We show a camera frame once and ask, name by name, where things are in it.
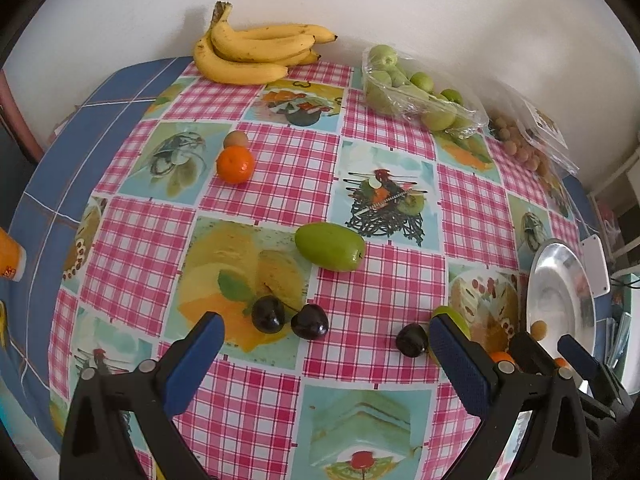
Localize white shelf rack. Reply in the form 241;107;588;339
587;152;640;266

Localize round metal bowl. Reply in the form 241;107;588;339
526;239;597;391

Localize pile of green jujubes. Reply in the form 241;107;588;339
365;45;473;131

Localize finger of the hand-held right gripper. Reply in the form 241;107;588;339
557;334;621;418
509;331;556;376

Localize orange paper cup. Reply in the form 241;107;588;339
0;227;26;283

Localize clear plastic clamshell box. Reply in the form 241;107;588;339
487;85;581;178

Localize white plastic box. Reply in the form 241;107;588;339
580;235;611;295

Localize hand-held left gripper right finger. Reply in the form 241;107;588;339
429;314;588;480

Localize large green mango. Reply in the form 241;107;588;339
294;222;367;273

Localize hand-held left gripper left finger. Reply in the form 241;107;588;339
59;311;226;480

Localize green guava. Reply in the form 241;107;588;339
431;305;472;341

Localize dark purple plum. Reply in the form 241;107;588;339
251;296;287;333
291;304;330;339
395;323;430;359

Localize yellow banana bunch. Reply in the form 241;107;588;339
193;1;338;86

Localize white phone stand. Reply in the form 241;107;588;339
604;312;632;368

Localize bag of green fruits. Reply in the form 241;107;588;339
361;44;490;137

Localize pile of brown longans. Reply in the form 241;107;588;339
487;116;551;177

